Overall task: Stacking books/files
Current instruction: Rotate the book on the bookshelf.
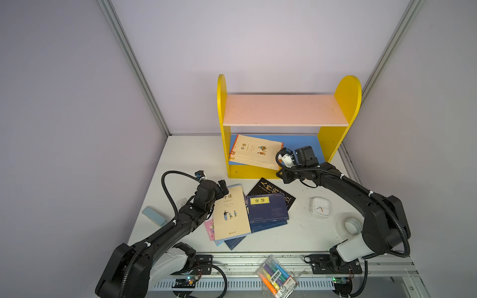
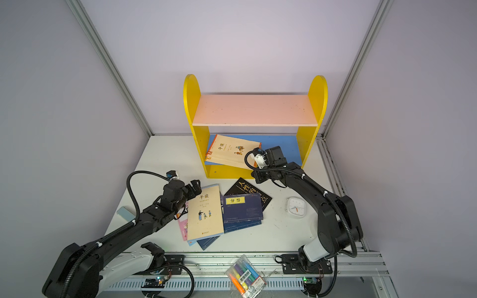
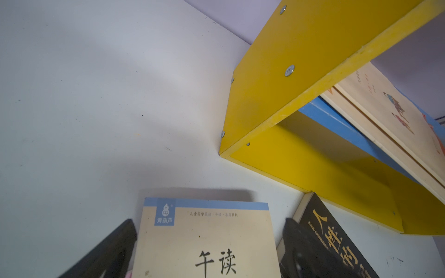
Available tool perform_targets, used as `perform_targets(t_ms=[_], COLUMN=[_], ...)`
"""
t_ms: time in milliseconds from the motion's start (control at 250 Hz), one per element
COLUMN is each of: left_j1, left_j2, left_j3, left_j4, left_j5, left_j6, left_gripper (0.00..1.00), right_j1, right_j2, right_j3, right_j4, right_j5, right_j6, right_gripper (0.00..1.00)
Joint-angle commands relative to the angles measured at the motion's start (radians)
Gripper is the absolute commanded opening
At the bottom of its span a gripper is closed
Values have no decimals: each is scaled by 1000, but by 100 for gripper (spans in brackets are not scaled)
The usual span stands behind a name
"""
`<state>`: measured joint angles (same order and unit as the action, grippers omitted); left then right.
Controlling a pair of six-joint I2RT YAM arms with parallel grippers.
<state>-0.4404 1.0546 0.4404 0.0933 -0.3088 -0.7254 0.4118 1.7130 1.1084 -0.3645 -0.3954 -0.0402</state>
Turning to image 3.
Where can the yellow shelf pink blue boards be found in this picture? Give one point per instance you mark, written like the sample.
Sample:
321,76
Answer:
305,47

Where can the cream book yellow edge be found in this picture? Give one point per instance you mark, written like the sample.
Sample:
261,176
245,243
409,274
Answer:
382,140

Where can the cream book red edge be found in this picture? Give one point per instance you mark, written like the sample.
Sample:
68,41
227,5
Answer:
374,95

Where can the cream book blue edge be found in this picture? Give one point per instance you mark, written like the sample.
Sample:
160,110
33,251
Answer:
192,238

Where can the black book gold lettering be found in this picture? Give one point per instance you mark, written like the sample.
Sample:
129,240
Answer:
314,216

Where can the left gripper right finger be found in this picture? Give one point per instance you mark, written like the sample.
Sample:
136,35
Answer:
305,256

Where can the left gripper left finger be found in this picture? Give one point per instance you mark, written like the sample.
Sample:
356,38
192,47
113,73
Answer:
110,258

